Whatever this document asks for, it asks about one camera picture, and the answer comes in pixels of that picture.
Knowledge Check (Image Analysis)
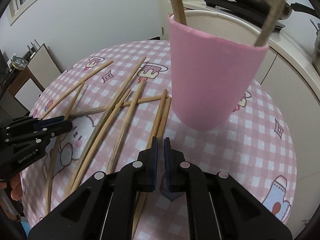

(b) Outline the wooden chopstick seven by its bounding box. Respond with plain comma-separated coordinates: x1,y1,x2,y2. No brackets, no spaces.
65,88,131,198

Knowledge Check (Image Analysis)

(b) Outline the wooden chopstick one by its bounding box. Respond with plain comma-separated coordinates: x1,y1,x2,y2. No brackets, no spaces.
41,60,113,119

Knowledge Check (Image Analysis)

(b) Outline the person left hand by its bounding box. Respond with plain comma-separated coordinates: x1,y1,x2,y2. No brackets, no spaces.
9,173,23,201

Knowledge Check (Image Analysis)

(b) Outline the wooden chopstick six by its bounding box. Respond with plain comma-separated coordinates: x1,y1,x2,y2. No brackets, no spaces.
65,56,146,196

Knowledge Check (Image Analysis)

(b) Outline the wooden chopstick three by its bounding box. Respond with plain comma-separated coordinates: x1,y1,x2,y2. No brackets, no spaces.
68,95,164,119

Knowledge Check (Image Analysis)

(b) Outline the wooden chopstick eight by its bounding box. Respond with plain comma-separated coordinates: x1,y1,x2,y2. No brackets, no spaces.
146,89,168,149

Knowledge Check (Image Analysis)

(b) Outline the pink cup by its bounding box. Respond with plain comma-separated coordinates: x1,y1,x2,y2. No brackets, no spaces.
168,10,268,131

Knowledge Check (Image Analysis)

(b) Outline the wooden chopstick two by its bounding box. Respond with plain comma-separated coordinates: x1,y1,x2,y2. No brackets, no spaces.
170,0,187,25

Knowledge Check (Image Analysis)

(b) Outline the stainless steel steamer pot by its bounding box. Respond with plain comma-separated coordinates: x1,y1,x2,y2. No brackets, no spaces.
310,19,320,73

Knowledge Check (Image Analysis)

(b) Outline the white kitchen counter cabinet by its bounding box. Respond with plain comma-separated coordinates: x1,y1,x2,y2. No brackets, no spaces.
182,2,320,230

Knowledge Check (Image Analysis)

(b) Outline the leaning white board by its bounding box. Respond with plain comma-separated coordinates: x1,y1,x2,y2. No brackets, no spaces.
27,44,61,92

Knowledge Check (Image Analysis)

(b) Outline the black induction cooker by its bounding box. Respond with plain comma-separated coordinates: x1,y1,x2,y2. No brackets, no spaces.
198,0,286,32

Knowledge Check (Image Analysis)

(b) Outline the wooden chopstick five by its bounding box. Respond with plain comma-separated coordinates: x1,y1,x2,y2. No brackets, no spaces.
105,81,145,174

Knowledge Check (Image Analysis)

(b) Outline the round desk clock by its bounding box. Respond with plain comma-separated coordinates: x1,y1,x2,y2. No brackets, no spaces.
11,56,28,70

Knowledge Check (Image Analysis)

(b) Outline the pink checkered tablecloth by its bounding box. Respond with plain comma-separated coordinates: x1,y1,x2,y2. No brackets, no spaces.
30,40,297,239

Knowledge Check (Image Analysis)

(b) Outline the wooden chopstick ten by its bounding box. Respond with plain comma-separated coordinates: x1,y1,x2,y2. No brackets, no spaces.
131,96,173,235

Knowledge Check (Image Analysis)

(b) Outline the wooden chopstick four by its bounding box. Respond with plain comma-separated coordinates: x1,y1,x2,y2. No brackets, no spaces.
45,82,85,215

